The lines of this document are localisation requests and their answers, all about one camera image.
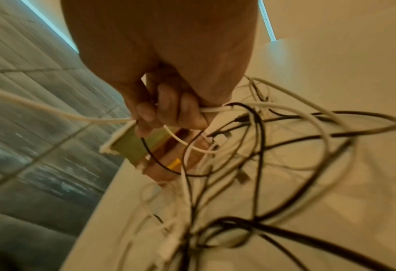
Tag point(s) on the person's right hand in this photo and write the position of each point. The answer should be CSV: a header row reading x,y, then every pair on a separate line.
x,y
164,39

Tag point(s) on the blue LED light strip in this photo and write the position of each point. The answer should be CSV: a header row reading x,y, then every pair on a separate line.
x,y
266,21
50,26

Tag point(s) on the white table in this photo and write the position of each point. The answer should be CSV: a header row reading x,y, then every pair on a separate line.
x,y
351,66

